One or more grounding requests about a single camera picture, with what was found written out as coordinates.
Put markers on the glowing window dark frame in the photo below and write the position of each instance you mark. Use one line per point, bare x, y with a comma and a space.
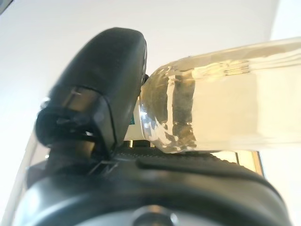
249, 162

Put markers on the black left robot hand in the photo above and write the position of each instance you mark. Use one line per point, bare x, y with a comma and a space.
103, 75

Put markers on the yellow drink bottle white cap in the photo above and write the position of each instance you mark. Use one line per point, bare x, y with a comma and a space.
223, 106

